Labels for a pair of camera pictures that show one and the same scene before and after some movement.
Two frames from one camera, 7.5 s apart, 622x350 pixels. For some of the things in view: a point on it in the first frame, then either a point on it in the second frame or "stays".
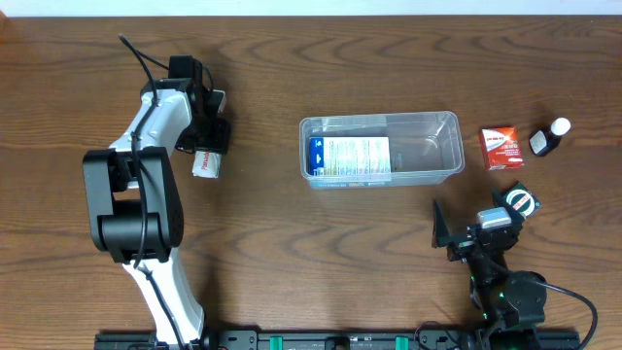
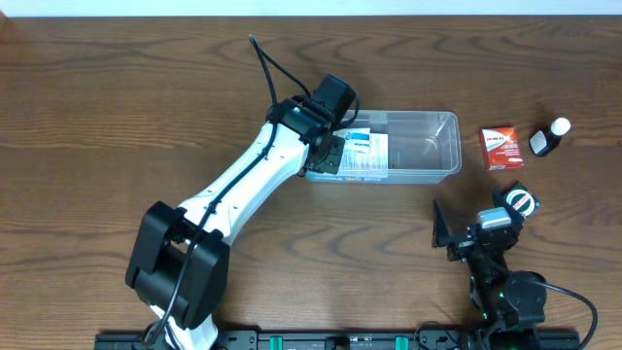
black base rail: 337,339 stays
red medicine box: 501,149 stays
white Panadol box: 206,164 -> 356,151
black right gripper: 441,232 stays
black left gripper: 225,130 -> 333,163
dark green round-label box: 522,199 stays
